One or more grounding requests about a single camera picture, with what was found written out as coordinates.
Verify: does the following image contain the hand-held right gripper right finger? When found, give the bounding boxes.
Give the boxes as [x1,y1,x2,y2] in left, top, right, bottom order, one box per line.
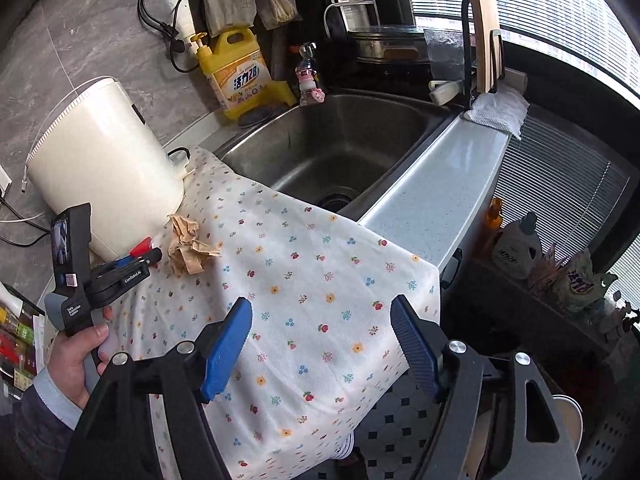
[390,295,583,480]

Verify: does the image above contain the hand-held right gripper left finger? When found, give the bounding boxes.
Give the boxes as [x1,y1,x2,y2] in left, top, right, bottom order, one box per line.
[65,297,253,480]

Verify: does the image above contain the brown paper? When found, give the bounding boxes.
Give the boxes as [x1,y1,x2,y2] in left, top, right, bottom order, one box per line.
[167,214,223,277]

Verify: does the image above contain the white plastic bucket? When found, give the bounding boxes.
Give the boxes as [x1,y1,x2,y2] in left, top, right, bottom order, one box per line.
[470,394,584,480]

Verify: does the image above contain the person's left forearm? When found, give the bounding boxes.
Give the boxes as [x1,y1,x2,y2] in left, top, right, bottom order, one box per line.
[0,367,86,480]

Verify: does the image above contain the person's left hand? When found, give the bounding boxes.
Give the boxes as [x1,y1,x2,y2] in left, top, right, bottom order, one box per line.
[47,305,115,409]

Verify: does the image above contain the colourful seasoning packets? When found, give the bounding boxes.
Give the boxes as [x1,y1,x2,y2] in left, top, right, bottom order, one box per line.
[0,285,48,391]

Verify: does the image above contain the white electric kettle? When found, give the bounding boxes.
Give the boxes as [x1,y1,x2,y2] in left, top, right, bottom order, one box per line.
[25,76,193,261]

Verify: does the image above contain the floral dotted white cloth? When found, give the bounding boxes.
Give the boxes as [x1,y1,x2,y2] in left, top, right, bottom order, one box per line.
[107,147,441,480]

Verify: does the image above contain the white cloth black vine border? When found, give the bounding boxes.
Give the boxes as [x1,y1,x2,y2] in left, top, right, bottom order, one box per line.
[330,435,357,461]

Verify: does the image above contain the white laundry detergent bottle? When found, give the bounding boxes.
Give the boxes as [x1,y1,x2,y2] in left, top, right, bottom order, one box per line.
[492,212,543,278]

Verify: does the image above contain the orange bottle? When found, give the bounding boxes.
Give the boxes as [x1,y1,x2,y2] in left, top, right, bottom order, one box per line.
[482,197,503,256]

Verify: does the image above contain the pink snack bag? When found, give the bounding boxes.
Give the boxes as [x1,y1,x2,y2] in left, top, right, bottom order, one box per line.
[530,242,571,296]

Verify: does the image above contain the white yellow detergent bag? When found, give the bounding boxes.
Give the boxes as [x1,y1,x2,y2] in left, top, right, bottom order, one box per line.
[565,250,618,313]

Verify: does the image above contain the yellow dish soap bottle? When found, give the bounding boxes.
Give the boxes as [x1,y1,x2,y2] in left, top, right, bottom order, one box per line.
[189,27,296,121]

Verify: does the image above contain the stainless steel sink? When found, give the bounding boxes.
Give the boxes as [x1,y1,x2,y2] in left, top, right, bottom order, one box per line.
[215,87,461,221]

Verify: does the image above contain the white window blind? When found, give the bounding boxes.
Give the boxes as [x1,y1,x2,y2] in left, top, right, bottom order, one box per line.
[612,247,640,306]
[402,0,640,111]
[495,105,631,261]

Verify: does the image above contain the small pink capped bottle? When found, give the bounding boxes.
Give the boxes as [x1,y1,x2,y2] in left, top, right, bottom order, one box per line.
[295,42,326,107]

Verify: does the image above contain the white dishcloth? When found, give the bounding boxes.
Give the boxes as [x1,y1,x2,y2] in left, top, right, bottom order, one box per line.
[462,82,531,140]

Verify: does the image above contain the steel pot with lid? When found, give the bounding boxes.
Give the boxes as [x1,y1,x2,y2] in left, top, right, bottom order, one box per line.
[347,24,436,65]

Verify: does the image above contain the wooden cutting board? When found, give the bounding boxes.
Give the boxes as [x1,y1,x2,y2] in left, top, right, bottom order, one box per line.
[459,0,502,96]

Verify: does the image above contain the black cabinet handle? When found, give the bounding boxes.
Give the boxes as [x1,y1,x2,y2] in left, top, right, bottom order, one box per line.
[440,257,463,288]

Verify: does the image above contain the black power cable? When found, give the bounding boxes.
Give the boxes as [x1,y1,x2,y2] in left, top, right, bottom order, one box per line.
[137,0,201,73]

